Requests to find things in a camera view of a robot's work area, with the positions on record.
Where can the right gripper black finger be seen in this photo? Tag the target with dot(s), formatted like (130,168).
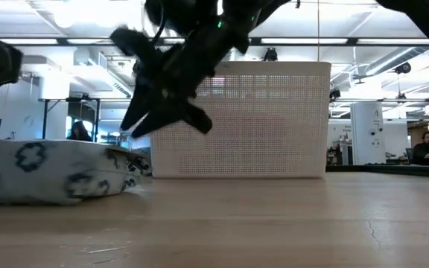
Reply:
(158,121)
(138,109)

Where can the white pillar with sensors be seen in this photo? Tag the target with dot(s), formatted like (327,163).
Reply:
(367,134)

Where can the black ceiling spot lamp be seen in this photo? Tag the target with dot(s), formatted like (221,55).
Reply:
(334,93)
(403,67)
(270,54)

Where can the black overhead frame beam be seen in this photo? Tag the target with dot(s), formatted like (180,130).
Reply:
(304,41)

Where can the black background table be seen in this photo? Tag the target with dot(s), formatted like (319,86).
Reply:
(71,99)

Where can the white pouch with dark crosses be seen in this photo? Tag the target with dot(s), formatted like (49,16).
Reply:
(50,175)

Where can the white perforated plastic basket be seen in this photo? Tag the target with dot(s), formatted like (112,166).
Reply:
(255,130)

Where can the thin vertical frame post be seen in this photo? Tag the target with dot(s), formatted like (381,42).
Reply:
(318,33)

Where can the person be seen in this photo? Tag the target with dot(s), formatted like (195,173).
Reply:
(425,150)
(78,132)

